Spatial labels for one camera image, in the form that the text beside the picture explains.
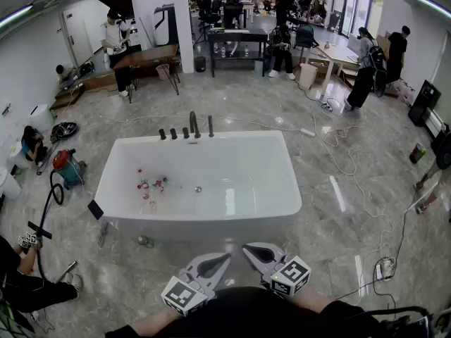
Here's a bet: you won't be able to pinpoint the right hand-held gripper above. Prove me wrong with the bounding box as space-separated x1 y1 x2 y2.
242 242 312 297

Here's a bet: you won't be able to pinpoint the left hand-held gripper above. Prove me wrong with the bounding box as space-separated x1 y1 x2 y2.
161 253 233 318

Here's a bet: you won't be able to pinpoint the person's left forearm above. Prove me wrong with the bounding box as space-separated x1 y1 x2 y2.
129 306 186 338

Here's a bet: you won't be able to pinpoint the person's right forearm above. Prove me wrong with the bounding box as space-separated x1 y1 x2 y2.
292 289 341 313

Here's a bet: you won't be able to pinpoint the white bathtub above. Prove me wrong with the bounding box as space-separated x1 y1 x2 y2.
94 130 303 242

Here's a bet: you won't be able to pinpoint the person's black clothing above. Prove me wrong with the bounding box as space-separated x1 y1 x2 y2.
104 286 392 338

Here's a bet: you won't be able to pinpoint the white charger power strip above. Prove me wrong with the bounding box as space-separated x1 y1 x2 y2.
373 256 396 281

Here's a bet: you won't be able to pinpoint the black smartphone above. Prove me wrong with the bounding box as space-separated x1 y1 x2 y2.
87 199 105 220

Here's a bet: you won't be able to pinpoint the metal vacuum tube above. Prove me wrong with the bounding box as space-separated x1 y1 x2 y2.
54 261 78 284

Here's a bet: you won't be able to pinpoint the red teal vacuum cleaner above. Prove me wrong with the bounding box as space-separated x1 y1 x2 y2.
51 149 87 189

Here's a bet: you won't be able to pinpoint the green red canister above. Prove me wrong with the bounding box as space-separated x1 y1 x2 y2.
409 143 427 164

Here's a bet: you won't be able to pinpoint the white waste bin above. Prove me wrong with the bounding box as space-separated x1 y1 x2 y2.
298 63 319 91

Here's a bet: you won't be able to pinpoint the black round tray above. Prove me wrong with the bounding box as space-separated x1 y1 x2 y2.
49 120 79 144

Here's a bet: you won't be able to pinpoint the light wooden table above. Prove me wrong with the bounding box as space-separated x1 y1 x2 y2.
311 42 362 97

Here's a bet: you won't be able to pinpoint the wooden platform steps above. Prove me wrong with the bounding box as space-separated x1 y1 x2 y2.
49 72 117 111

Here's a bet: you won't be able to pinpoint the black speaker cabinet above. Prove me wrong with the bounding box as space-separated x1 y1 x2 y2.
407 79 442 127

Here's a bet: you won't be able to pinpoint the dark wooden table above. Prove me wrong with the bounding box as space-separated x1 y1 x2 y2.
112 44 181 104

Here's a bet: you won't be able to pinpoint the dark green office chair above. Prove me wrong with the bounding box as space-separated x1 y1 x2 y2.
295 25 320 49

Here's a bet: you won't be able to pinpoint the black metal table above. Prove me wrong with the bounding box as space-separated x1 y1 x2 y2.
206 28 269 78

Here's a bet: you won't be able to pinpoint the ceiling light strip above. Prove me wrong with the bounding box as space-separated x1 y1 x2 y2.
0 4 35 27
404 0 451 15

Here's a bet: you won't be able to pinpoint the gray coiled cord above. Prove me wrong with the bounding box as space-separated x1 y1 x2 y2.
97 220 110 249

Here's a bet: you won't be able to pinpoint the white extension cable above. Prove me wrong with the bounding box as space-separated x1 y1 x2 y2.
79 113 302 133
309 96 396 260

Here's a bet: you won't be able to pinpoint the black floor cable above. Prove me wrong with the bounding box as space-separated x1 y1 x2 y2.
334 163 433 309

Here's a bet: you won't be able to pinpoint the black vacuum hose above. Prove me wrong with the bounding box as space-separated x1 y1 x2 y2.
27 170 66 281

